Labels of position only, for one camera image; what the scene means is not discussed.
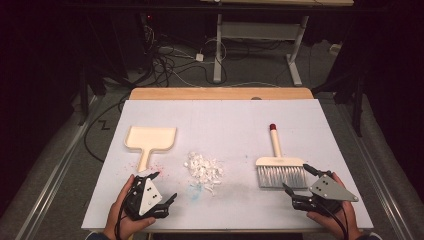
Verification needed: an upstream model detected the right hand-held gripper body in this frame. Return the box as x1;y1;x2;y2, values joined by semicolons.
291;173;360;218

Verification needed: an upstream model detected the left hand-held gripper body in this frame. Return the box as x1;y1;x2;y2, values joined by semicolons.
123;174;171;222

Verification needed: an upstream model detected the cream brush with red tip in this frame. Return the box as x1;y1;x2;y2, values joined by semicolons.
255;123;309;190

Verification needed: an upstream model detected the pile of white paper scraps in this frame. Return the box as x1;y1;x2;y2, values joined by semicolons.
183;151;225;196

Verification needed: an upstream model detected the person's right hand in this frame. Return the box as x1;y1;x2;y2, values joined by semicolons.
306;171;363;240

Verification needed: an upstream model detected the person's left hand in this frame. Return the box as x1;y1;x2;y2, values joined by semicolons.
102;173;157;240

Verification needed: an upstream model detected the cream plastic dustpan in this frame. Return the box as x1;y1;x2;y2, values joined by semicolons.
123;125;178;173

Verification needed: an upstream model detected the white board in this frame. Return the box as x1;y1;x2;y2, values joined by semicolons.
80;98;375;231

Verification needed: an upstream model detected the wooden table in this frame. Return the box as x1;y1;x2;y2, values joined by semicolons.
128;86;315;101

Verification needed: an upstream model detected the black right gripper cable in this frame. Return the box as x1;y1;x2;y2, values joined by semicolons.
322;203;350;240

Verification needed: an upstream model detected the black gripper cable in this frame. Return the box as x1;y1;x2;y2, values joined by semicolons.
322;203;350;240
114;194;128;240

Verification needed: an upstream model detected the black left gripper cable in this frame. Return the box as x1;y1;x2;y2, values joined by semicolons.
114;194;128;240

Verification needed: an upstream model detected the metal floor rail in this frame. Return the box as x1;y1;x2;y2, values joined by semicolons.
15;95;103;240
334;99;418;240

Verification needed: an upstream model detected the long black floor cable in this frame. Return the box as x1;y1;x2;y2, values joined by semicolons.
82;95;132;164

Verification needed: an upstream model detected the white floor cable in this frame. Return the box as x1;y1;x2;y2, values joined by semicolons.
168;68;279;89

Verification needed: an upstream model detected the tangle of black cables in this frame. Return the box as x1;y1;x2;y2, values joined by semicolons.
142;23;231;88

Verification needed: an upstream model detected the white metal desk frame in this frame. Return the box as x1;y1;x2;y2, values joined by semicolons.
199;0;355;87

